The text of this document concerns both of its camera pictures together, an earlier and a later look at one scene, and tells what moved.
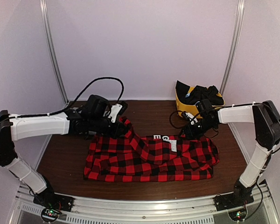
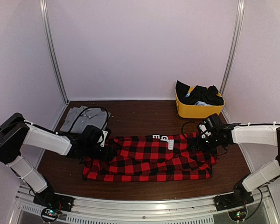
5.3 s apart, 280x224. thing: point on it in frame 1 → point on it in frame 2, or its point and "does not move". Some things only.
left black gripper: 115,132 → 107,155
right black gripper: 192,134 → 199,147
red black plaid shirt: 127,157 does not move
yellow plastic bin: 192,109 does not move
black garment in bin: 199,93 does not move
